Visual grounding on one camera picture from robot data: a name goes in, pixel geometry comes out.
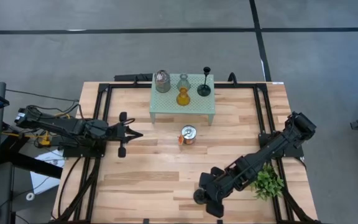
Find clear glass candle holder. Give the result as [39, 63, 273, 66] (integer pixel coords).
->
[176, 73, 191, 91]

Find black support beam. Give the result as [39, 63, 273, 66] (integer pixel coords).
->
[0, 136, 64, 180]

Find amber glass candle holder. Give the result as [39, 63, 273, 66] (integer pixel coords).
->
[175, 86, 191, 107]

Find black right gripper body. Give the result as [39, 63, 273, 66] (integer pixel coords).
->
[198, 166, 237, 218]

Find grey glass jar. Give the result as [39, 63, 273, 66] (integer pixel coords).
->
[154, 69, 172, 94]

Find thin black floor cable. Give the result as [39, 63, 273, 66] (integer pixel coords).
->
[6, 89, 80, 103]

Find candle tin with orange label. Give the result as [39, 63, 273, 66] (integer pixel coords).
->
[181, 124, 198, 146]

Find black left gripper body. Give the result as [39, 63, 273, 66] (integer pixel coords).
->
[113, 111, 132, 158]

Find black metal candlestick holder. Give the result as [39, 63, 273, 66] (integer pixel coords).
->
[196, 66, 212, 97]
[193, 189, 208, 205]

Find yellow connector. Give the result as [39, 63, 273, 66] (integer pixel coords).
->
[39, 132, 51, 147]

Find white paper sheets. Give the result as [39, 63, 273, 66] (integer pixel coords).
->
[29, 149, 65, 195]

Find green plant in white pot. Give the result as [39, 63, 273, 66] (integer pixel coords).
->
[249, 164, 285, 202]

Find black aluminium table frame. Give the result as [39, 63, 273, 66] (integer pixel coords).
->
[53, 81, 321, 224]

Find green perforated metal shelf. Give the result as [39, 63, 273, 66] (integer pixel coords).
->
[149, 73, 216, 126]

